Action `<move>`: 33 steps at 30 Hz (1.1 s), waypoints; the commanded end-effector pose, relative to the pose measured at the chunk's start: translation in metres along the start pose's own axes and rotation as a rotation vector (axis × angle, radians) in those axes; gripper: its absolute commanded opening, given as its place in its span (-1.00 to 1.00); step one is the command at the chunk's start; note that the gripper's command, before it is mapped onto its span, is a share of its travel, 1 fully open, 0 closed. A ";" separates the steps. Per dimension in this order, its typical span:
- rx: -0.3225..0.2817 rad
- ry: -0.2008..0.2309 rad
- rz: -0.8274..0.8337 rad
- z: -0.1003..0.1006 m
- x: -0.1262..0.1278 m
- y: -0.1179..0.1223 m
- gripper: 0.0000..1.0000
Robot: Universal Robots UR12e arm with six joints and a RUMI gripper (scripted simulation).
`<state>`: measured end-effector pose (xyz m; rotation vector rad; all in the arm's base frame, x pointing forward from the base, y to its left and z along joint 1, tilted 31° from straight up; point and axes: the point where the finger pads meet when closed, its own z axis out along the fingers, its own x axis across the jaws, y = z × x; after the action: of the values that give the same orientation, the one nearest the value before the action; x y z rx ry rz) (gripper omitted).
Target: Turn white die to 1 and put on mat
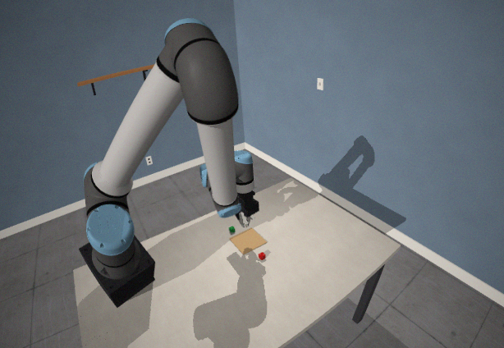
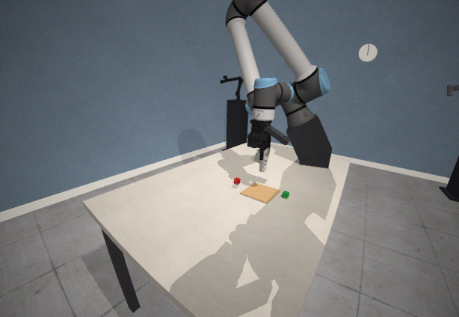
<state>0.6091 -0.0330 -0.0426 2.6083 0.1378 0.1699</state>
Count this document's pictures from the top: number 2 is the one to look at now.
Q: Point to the tan flat mat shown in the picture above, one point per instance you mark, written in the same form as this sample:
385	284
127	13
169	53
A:
260	192

